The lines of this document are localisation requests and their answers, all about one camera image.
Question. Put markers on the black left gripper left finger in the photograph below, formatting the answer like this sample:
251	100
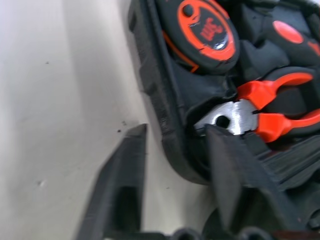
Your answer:
120	187

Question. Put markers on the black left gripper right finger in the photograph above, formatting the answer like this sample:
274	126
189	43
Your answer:
230	175

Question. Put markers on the black plastic tool case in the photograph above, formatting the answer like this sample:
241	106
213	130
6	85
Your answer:
172	120

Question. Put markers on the black orange tape measure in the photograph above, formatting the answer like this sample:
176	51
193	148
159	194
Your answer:
207	32

